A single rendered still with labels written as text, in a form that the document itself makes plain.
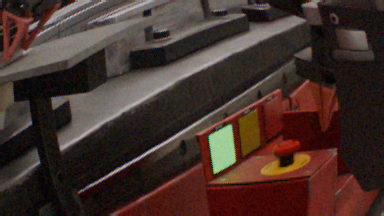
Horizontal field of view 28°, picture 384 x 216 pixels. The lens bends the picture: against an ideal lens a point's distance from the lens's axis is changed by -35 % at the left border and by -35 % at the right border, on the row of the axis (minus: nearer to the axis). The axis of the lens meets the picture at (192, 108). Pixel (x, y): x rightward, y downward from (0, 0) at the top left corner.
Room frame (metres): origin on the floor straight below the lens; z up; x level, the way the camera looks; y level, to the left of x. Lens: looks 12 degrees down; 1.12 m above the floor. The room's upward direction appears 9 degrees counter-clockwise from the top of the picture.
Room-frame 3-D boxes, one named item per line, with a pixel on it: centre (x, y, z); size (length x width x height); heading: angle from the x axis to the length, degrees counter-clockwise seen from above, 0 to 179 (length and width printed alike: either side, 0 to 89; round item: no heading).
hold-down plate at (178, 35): (1.58, -0.02, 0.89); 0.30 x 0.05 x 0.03; 152
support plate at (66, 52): (1.01, 0.18, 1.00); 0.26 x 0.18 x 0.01; 62
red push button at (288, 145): (1.19, -0.10, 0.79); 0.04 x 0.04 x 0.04
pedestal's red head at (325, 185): (1.23, -0.12, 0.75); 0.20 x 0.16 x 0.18; 145
